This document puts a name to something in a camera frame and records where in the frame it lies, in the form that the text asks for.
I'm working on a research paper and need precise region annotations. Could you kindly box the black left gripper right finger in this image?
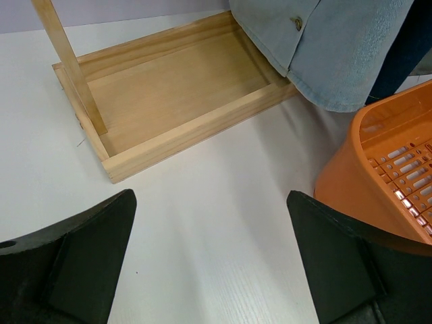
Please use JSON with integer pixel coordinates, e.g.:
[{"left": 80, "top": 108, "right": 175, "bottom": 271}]
[{"left": 287, "top": 190, "right": 431, "bottom": 323}]

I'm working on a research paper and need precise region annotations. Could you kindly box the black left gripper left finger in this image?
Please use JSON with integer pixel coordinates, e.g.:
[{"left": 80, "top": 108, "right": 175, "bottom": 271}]
[{"left": 1, "top": 189, "right": 137, "bottom": 323}]

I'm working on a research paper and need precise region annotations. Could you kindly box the light blue denim skirt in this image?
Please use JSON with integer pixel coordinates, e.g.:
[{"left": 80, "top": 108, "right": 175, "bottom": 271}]
[{"left": 229, "top": 0, "right": 413, "bottom": 113}]

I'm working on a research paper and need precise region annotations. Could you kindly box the dark blue denim garment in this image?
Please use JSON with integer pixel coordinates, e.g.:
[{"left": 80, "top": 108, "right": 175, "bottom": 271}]
[{"left": 365, "top": 1, "right": 431, "bottom": 105}]

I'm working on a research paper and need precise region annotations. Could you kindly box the grey pleated skirt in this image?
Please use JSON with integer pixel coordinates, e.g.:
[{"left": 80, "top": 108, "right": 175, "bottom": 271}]
[{"left": 410, "top": 49, "right": 432, "bottom": 76}]

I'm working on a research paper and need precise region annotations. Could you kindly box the orange plastic basket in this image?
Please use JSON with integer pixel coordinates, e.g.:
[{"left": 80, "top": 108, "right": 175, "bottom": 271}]
[{"left": 314, "top": 81, "right": 431, "bottom": 244}]

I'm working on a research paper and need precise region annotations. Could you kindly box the wooden clothes rack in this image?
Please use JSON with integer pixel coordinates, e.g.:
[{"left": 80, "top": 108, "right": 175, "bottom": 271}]
[{"left": 33, "top": 1, "right": 296, "bottom": 183}]

